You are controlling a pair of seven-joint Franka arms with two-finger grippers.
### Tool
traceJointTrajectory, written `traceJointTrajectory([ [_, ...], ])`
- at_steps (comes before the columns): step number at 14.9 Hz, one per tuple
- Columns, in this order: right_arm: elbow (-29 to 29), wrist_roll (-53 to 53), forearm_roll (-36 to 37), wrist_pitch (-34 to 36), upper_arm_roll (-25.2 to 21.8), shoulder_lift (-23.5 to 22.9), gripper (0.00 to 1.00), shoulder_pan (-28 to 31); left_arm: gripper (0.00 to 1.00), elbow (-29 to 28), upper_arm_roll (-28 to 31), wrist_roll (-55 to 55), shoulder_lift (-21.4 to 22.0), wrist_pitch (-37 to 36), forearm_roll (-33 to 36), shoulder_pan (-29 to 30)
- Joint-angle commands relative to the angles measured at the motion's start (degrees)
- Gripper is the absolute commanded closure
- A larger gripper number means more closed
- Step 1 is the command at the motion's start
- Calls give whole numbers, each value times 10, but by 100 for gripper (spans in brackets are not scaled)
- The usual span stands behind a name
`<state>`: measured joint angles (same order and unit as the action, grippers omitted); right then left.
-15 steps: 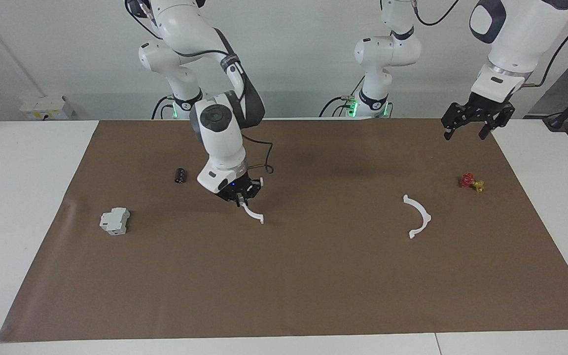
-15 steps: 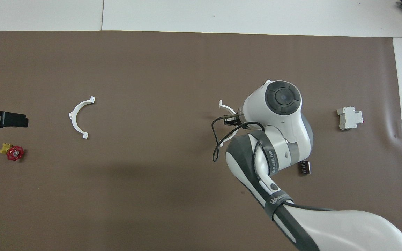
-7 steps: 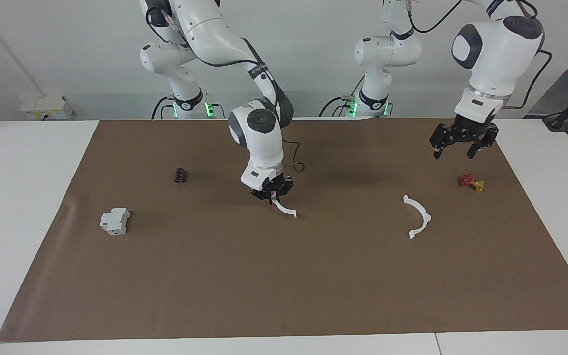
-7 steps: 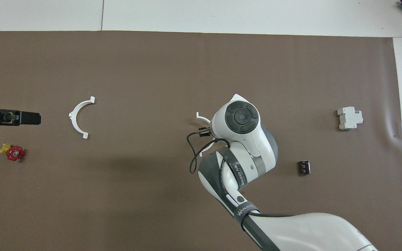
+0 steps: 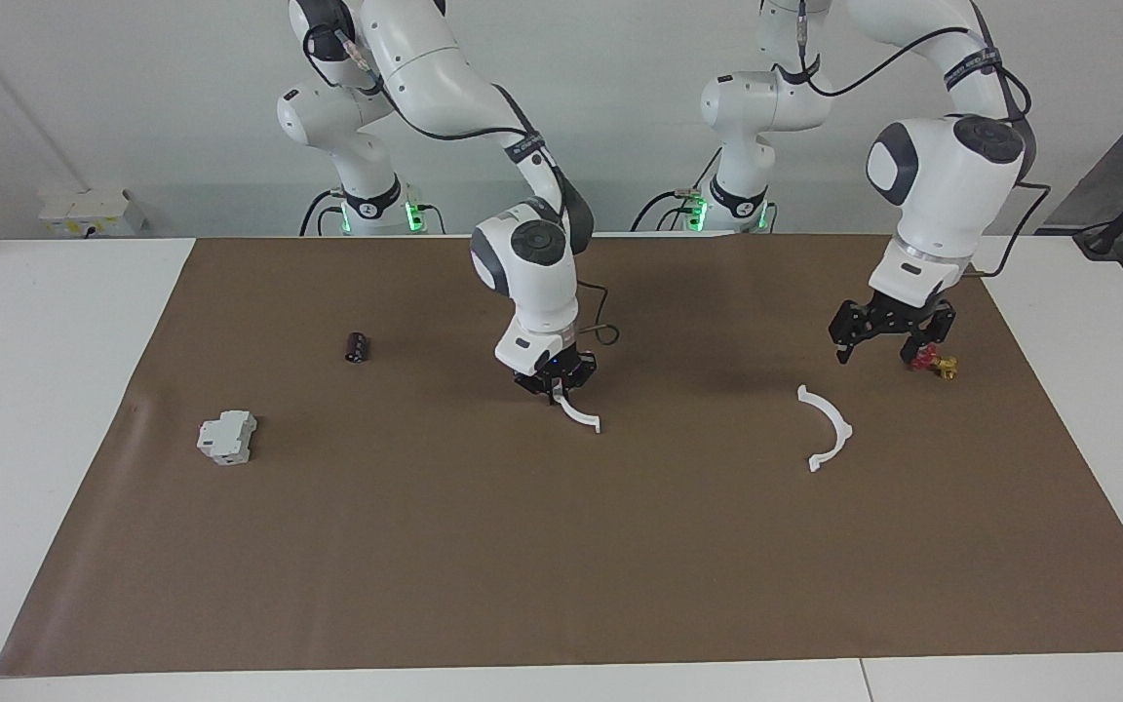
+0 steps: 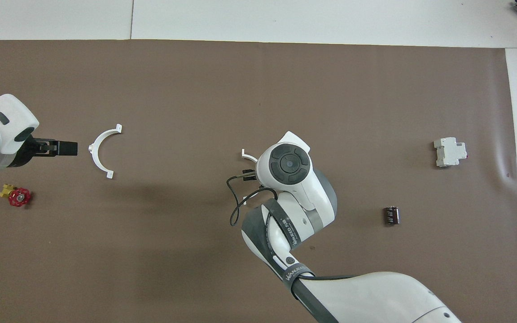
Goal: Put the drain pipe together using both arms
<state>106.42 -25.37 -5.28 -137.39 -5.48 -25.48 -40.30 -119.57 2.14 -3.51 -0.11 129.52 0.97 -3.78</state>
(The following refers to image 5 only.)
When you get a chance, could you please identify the white half-ring pipe clamp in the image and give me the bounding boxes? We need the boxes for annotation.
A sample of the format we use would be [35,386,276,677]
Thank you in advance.
[552,390,602,435]
[796,384,855,474]

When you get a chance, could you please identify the brown paper table mat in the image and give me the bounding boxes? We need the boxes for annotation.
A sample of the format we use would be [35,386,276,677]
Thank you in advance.
[0,234,1123,679]

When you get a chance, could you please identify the white circuit breaker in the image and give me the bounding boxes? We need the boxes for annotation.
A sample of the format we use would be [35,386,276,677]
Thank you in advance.
[196,409,258,466]

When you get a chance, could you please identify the red-handled brass valve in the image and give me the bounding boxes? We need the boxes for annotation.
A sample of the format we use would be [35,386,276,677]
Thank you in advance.
[910,343,959,381]

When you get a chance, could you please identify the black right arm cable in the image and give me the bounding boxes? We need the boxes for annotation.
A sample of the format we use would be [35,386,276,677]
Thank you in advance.
[303,24,621,347]

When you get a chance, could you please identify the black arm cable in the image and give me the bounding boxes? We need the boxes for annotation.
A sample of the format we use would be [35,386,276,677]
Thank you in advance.
[303,24,621,347]
[795,0,1053,279]

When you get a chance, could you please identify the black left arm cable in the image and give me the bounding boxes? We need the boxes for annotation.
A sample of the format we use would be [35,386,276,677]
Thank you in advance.
[795,0,1053,279]

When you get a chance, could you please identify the black left base cable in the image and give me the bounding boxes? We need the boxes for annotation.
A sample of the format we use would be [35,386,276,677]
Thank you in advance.
[630,146,723,233]

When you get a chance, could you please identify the black base cable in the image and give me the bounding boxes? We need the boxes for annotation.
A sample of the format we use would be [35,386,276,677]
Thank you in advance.
[298,188,343,238]
[630,146,723,233]

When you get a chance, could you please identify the black right base cable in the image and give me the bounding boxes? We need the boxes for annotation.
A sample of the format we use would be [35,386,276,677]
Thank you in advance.
[298,188,343,238]

